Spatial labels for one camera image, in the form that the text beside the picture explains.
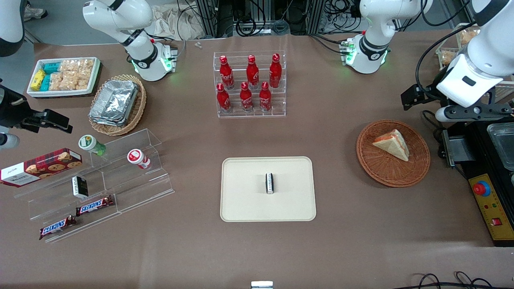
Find red emergency stop button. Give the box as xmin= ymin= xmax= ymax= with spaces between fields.
xmin=473 ymin=181 xmax=492 ymax=197

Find small black box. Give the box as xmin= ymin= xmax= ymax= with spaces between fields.
xmin=71 ymin=176 xmax=89 ymax=199

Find red cola bottle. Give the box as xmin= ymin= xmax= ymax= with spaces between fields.
xmin=239 ymin=82 xmax=255 ymax=113
xmin=259 ymin=81 xmax=273 ymax=113
xmin=216 ymin=83 xmax=233 ymax=114
xmin=269 ymin=53 xmax=283 ymax=89
xmin=219 ymin=55 xmax=235 ymax=90
xmin=246 ymin=55 xmax=260 ymax=90

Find clear acrylic bottle rack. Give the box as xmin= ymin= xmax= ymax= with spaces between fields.
xmin=213 ymin=51 xmax=287 ymax=118

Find aluminium frame with cables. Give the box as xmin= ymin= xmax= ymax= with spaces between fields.
xmin=195 ymin=0 xmax=324 ymax=39

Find black cables at edge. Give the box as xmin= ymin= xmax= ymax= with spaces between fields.
xmin=402 ymin=272 xmax=514 ymax=289

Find steel pan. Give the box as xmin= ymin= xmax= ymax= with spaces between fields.
xmin=487 ymin=123 xmax=514 ymax=171

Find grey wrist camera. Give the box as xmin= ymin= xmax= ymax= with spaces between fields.
xmin=0 ymin=134 xmax=20 ymax=150
xmin=435 ymin=104 xmax=514 ymax=122

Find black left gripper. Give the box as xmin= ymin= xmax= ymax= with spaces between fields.
xmin=401 ymin=85 xmax=442 ymax=111

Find black cable on table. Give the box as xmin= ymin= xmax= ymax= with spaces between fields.
xmin=421 ymin=109 xmax=447 ymax=139

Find clear rice cracker bag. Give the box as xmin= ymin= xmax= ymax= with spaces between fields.
xmin=60 ymin=59 xmax=95 ymax=74
xmin=62 ymin=71 xmax=79 ymax=91
xmin=76 ymin=69 xmax=94 ymax=90
xmin=49 ymin=72 xmax=65 ymax=92

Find yellow panel control box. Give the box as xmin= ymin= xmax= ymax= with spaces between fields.
xmin=468 ymin=173 xmax=514 ymax=247

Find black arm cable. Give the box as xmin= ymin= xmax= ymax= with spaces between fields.
xmin=415 ymin=22 xmax=482 ymax=106

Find brown snickers bar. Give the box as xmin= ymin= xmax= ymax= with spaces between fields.
xmin=76 ymin=195 xmax=114 ymax=217
xmin=39 ymin=215 xmax=77 ymax=240

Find oval light wicker basket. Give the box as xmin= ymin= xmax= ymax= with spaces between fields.
xmin=88 ymin=74 xmax=147 ymax=136

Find black countertop appliance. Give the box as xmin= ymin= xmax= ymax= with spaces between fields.
xmin=442 ymin=114 xmax=514 ymax=181

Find green cup white lid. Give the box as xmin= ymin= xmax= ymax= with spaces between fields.
xmin=78 ymin=134 xmax=107 ymax=157

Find triangular sandwich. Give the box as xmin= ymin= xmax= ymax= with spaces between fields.
xmin=372 ymin=129 xmax=410 ymax=162

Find red tartan cookie box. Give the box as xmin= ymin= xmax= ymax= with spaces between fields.
xmin=0 ymin=148 xmax=83 ymax=188

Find clear fried snack bag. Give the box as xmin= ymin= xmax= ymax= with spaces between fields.
xmin=459 ymin=30 xmax=481 ymax=46
xmin=440 ymin=50 xmax=459 ymax=67

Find stacked aluminium foil trays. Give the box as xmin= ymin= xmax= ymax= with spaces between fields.
xmin=89 ymin=79 xmax=139 ymax=127

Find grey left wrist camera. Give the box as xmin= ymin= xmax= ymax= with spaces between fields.
xmin=435 ymin=104 xmax=514 ymax=122

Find yellow snack packet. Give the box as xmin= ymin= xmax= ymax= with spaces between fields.
xmin=31 ymin=69 xmax=46 ymax=91

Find grey metal bracket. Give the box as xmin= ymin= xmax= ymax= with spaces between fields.
xmin=442 ymin=130 xmax=477 ymax=167

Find white wire rack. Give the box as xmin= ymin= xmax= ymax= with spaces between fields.
xmin=436 ymin=23 xmax=514 ymax=104

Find red white small bottle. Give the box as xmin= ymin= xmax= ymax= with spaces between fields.
xmin=127 ymin=149 xmax=151 ymax=170

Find grey shoe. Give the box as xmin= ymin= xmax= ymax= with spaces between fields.
xmin=23 ymin=1 xmax=48 ymax=22

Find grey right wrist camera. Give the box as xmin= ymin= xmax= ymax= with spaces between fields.
xmin=0 ymin=134 xmax=20 ymax=150

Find round brown wicker basket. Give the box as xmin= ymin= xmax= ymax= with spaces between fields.
xmin=356 ymin=120 xmax=431 ymax=188

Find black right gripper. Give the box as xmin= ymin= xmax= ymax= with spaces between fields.
xmin=0 ymin=86 xmax=73 ymax=134

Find beige crumpled cloth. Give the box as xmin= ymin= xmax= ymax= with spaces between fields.
xmin=150 ymin=3 xmax=206 ymax=41

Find clear acrylic step shelf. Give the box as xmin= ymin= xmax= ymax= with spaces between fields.
xmin=14 ymin=128 xmax=175 ymax=244

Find beige plastic tray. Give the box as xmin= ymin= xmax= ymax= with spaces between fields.
xmin=220 ymin=157 xmax=317 ymax=222

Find white rectangular snack tray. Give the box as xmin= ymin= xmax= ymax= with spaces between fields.
xmin=27 ymin=57 xmax=101 ymax=98

